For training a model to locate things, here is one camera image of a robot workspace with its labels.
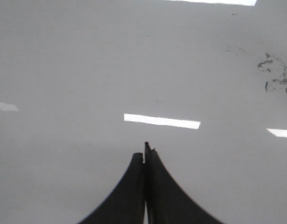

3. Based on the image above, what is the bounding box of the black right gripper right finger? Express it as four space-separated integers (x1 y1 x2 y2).
145 142 222 224

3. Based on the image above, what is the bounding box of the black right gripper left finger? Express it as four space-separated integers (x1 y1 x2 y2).
80 153 145 224

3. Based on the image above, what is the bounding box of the white glossy whiteboard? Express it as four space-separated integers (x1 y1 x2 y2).
0 0 287 224

